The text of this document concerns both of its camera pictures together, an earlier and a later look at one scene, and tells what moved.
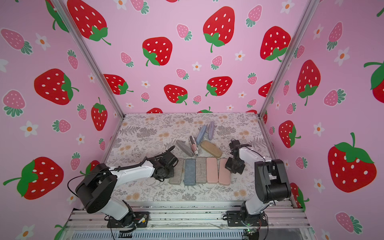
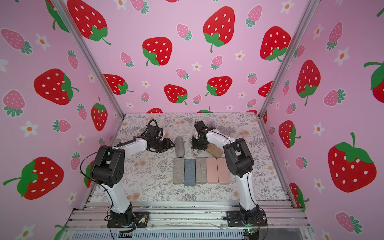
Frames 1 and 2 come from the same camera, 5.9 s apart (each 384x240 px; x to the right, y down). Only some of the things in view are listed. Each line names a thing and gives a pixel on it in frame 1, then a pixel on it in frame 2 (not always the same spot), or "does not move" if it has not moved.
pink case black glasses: (211, 168) does not move
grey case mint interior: (178, 172) does not move
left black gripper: (171, 174) to (167, 145)
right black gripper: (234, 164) to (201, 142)
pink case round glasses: (224, 174) does not move
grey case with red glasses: (201, 170) does not move
